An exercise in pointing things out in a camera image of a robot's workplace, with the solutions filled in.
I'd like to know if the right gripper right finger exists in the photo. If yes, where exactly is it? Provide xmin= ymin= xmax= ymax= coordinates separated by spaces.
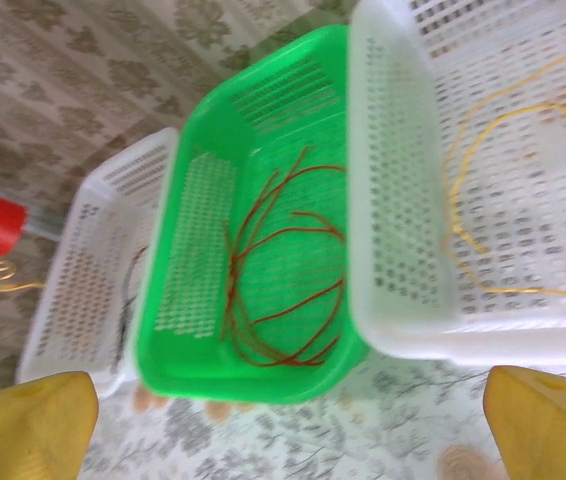
xmin=482 ymin=365 xmax=566 ymax=480

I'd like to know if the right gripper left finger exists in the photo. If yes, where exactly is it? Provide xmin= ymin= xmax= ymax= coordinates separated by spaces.
xmin=0 ymin=370 xmax=99 ymax=480

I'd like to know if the thin black cable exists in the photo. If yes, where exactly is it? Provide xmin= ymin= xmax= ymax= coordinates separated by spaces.
xmin=117 ymin=244 xmax=150 ymax=321
xmin=112 ymin=294 xmax=137 ymax=371

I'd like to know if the thin red cable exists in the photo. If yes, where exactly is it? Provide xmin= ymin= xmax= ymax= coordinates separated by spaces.
xmin=230 ymin=144 xmax=310 ymax=266
xmin=220 ymin=212 xmax=349 ymax=346
xmin=227 ymin=164 xmax=349 ymax=301
xmin=232 ymin=279 xmax=347 ymax=369

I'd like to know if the thin yellow cable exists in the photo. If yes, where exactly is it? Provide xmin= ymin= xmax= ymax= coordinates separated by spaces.
xmin=450 ymin=102 xmax=566 ymax=296
xmin=442 ymin=37 xmax=566 ymax=256

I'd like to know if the white plastic basket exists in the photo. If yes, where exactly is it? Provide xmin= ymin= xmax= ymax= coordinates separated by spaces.
xmin=347 ymin=0 xmax=566 ymax=369
xmin=15 ymin=127 xmax=182 ymax=399

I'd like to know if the green plastic basket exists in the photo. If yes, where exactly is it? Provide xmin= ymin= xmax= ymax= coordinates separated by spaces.
xmin=135 ymin=24 xmax=372 ymax=405

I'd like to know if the floral patterned tablecloth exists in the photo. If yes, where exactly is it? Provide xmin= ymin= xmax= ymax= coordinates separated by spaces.
xmin=77 ymin=349 xmax=566 ymax=480

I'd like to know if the gold wire glass rack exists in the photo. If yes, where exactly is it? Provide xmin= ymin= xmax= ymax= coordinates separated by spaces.
xmin=0 ymin=244 xmax=47 ymax=292

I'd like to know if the aluminium extrusion frame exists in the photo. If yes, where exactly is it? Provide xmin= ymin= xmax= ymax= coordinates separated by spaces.
xmin=22 ymin=213 xmax=68 ymax=242

